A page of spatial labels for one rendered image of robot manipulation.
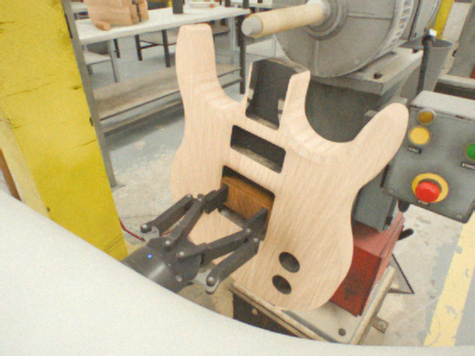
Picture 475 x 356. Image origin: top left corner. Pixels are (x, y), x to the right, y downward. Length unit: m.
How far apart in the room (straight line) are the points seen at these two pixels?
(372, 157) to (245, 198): 0.21
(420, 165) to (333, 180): 0.30
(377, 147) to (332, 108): 0.53
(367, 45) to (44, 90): 1.02
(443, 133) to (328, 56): 0.25
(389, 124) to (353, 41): 0.34
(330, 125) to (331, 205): 0.51
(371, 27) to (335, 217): 0.37
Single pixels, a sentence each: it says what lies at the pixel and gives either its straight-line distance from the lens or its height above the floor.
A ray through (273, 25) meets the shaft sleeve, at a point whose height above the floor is 1.25.
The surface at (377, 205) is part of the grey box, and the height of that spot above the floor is 0.75.
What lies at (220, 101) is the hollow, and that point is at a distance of 0.50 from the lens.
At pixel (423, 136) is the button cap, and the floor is 1.07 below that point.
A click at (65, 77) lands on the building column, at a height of 0.99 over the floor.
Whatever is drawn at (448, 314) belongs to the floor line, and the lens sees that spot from 1.85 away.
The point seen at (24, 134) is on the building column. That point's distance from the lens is 1.30.
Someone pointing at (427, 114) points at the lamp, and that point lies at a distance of 0.64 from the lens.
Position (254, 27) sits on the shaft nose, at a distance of 0.49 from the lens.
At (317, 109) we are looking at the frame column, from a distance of 0.92.
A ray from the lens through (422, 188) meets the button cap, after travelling 0.68.
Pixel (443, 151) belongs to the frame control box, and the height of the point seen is 1.05.
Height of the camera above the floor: 1.33
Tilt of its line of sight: 34 degrees down
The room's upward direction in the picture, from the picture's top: straight up
